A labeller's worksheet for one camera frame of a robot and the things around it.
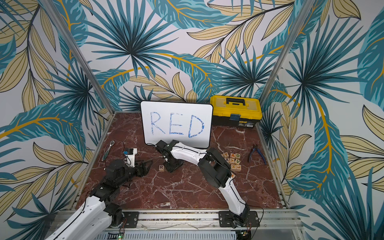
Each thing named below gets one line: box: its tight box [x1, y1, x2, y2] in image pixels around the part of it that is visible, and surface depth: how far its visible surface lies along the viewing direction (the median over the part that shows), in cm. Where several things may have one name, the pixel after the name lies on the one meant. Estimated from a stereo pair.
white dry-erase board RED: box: [141, 100, 214, 149], surface depth 88 cm
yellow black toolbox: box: [210, 95, 263, 128], surface depth 103 cm
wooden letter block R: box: [158, 164, 165, 172], surface depth 90 cm
